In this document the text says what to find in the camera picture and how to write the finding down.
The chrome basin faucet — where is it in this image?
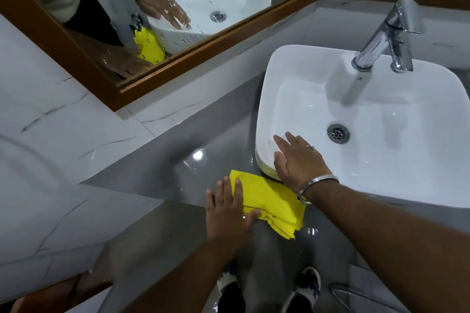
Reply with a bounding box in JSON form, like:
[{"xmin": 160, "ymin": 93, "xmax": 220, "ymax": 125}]
[{"xmin": 351, "ymin": 0, "xmax": 425, "ymax": 74}]

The person's left shoe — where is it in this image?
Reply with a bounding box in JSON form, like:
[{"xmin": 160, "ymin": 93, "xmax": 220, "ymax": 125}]
[{"xmin": 216, "ymin": 272, "xmax": 245, "ymax": 313}]

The person's left hand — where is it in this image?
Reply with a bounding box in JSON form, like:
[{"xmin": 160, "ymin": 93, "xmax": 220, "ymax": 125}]
[{"xmin": 205, "ymin": 176, "xmax": 261, "ymax": 255}]

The person's right forearm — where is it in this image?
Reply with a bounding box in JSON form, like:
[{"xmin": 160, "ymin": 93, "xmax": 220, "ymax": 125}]
[{"xmin": 303, "ymin": 179, "xmax": 470, "ymax": 313}]

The white ceramic sink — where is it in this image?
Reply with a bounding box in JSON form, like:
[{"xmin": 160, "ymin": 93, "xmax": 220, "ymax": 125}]
[{"xmin": 255, "ymin": 44, "xmax": 470, "ymax": 210}]

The brown wooden door frame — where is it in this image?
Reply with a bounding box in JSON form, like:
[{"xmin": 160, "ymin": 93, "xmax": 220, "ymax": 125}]
[{"xmin": 11, "ymin": 268, "xmax": 115, "ymax": 313}]

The person's left forearm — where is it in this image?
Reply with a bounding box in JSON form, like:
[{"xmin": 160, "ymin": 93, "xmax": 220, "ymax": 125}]
[{"xmin": 124, "ymin": 237, "xmax": 239, "ymax": 313}]

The person's right shoe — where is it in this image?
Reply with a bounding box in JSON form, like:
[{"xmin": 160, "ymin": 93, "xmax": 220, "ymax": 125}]
[{"xmin": 282, "ymin": 267, "xmax": 322, "ymax": 313}]

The yellow cloth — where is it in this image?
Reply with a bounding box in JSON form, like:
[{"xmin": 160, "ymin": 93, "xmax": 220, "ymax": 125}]
[{"xmin": 229, "ymin": 169, "xmax": 307, "ymax": 241}]

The person's right hand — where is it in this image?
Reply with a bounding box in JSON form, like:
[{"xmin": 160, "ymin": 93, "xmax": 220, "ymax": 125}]
[{"xmin": 273, "ymin": 131, "xmax": 333, "ymax": 194}]

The chrome sink drain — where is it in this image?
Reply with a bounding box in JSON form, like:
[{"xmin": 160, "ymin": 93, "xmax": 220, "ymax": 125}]
[{"xmin": 327, "ymin": 124, "xmax": 351, "ymax": 145}]

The silver bracelet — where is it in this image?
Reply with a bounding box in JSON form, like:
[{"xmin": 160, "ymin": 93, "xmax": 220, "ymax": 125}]
[{"xmin": 296, "ymin": 174, "xmax": 340, "ymax": 205}]

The person's shoe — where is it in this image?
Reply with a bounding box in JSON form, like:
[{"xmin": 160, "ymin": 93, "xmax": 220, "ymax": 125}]
[
  {"xmin": 282, "ymin": 267, "xmax": 322, "ymax": 313},
  {"xmin": 216, "ymin": 272, "xmax": 245, "ymax": 313}
]

